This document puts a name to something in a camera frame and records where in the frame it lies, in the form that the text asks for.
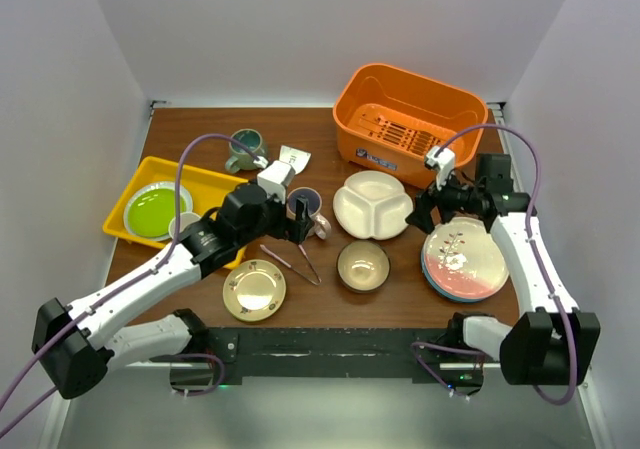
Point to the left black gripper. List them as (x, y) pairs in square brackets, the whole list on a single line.
[(296, 229)]

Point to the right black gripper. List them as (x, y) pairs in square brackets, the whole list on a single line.
[(421, 216)]

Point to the white divided plate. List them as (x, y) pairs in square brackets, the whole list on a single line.
[(372, 205)]

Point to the cream and pink branch plate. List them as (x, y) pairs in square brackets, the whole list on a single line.
[(461, 234)]

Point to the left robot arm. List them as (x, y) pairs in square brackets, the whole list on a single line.
[(79, 344)]

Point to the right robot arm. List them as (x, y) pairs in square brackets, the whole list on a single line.
[(553, 341)]

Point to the orange plastic bin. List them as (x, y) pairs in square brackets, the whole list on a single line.
[(388, 118)]

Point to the lavender mug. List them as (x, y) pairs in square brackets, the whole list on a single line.
[(322, 227)]

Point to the watermelon pattern plate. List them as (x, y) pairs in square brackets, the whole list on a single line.
[(466, 278)]

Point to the cream bowl with dark rim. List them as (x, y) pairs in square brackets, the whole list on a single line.
[(363, 266)]

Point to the small cream floral plate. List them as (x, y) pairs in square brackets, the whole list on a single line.
[(254, 291)]

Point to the green ceramic mug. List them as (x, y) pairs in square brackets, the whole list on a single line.
[(246, 143)]

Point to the yellow plastic tray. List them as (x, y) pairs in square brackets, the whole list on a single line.
[(200, 190)]

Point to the green plate with grey rim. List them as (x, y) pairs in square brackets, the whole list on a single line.
[(150, 210)]

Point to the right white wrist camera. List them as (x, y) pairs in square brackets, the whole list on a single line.
[(442, 162)]

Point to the metal spatula with wooden handle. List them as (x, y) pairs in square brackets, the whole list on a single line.
[(298, 159)]

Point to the cream cup with blue handle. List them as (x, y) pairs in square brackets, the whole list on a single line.
[(178, 224)]

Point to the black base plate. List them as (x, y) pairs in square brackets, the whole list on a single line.
[(327, 353)]

